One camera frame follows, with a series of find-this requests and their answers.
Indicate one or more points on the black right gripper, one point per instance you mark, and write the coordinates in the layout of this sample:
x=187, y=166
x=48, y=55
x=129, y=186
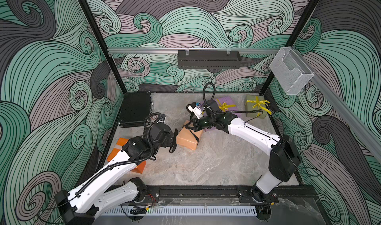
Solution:
x=196, y=126

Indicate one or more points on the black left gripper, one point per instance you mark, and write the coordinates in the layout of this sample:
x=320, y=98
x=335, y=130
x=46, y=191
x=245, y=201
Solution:
x=167, y=140

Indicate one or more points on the peach gift box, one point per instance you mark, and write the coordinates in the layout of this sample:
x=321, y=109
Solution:
x=185, y=139

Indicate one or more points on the yellow ribbon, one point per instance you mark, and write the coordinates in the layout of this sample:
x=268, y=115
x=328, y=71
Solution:
x=226, y=104
x=257, y=103

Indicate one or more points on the black ribbon gold lettering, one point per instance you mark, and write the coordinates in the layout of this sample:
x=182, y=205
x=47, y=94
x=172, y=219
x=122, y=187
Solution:
x=197, y=135

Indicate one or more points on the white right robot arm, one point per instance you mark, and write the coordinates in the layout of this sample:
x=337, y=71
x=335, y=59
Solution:
x=284, y=157

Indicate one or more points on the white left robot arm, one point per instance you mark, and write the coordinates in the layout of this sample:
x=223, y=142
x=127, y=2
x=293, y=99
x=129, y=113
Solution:
x=83, y=204

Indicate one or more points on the purple gift box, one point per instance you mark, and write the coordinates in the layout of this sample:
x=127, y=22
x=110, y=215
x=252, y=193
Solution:
x=205, y=114

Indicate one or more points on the orange gift box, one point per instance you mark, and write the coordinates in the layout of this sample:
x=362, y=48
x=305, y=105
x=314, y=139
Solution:
x=120, y=143

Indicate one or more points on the olive green gift box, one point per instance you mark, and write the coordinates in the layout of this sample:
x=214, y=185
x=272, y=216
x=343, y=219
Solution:
x=261, y=116

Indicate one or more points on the yellow ribbon on green box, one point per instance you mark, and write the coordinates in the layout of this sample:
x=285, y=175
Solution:
x=257, y=103

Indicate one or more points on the black case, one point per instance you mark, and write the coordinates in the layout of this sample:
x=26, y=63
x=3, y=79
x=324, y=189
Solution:
x=135, y=109

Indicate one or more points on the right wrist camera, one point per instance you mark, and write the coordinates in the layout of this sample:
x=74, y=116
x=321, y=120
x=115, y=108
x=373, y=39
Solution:
x=196, y=110

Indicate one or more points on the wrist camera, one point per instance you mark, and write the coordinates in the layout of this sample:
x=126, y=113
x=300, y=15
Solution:
x=196, y=110
x=156, y=117

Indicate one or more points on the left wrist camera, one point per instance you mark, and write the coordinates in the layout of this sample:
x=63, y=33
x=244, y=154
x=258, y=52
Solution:
x=156, y=117

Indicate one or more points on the black perforated wall tray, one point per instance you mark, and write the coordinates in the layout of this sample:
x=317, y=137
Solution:
x=209, y=59

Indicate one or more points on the white slotted cable duct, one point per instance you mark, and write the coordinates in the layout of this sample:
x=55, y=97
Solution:
x=177, y=210

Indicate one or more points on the clear acrylic wall holder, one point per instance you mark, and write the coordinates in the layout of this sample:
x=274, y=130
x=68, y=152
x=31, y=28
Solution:
x=291, y=70

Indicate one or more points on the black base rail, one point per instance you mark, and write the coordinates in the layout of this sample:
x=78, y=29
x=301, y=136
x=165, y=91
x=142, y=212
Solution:
x=242, y=193

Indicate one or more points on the black frame post left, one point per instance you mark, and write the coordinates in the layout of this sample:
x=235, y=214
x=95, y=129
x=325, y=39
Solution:
x=94, y=27

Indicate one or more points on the black frame post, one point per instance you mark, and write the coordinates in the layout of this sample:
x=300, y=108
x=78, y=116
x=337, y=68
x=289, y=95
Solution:
x=306, y=14
x=94, y=27

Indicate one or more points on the aluminium rail right wall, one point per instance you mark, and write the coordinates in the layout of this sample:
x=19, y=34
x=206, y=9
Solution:
x=349, y=96

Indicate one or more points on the black frame post right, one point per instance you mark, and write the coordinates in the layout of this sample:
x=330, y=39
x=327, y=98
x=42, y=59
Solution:
x=306, y=14

